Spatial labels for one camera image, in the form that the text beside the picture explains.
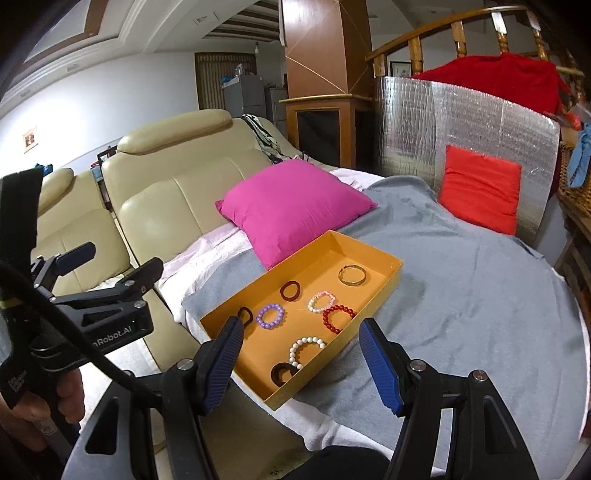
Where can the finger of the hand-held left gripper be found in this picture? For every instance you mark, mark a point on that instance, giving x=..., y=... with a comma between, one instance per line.
x=134, y=279
x=76, y=256

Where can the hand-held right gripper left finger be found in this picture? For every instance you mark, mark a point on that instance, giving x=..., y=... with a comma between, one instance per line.
x=224, y=364

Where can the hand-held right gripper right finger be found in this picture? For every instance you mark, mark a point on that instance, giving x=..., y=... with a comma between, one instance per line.
x=376, y=364

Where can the orange cardboard box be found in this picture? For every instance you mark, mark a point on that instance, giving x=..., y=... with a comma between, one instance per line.
x=323, y=258

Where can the person's left hand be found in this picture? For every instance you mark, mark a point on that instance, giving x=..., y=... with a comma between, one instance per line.
x=64, y=397

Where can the gold metal bangle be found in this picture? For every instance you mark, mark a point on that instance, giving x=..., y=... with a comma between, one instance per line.
x=344, y=280

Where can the beige leather sofa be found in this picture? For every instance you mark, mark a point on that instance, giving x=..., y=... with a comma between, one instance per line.
x=166, y=194

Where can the grey blanket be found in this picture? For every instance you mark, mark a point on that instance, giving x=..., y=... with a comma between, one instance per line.
x=461, y=295

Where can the pink pillow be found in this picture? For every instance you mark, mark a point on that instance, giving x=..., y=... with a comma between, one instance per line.
x=295, y=203

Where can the striped cloth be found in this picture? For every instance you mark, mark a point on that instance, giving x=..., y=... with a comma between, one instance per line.
x=263, y=138

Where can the red pillow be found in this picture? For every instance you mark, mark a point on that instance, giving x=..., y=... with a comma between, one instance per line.
x=480, y=194

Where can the light grey refrigerator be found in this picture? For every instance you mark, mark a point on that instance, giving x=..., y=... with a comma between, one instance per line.
x=277, y=108

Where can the wooden side table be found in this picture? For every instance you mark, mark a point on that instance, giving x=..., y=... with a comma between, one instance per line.
x=575, y=258

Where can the wooden cabinet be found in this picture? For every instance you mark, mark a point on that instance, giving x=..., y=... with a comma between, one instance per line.
x=323, y=134

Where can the silver foil insulation panel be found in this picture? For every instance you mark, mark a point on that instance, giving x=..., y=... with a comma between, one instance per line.
x=406, y=124

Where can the wicker basket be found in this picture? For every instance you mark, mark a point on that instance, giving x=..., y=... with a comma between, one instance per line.
x=572, y=198

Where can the blue cloth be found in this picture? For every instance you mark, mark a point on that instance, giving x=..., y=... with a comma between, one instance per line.
x=581, y=157

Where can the small framed picture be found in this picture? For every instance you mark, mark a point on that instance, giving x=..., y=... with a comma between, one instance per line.
x=400, y=68

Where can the brown wooden column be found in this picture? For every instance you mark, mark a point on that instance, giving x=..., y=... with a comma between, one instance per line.
x=323, y=46

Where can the red cloth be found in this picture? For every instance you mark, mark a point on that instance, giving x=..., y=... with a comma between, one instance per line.
x=489, y=78

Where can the wooden railing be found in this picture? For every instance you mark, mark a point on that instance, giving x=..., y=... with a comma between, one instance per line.
x=415, y=46

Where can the framed wall picture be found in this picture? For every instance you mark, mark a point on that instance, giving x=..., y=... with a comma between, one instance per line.
x=30, y=139

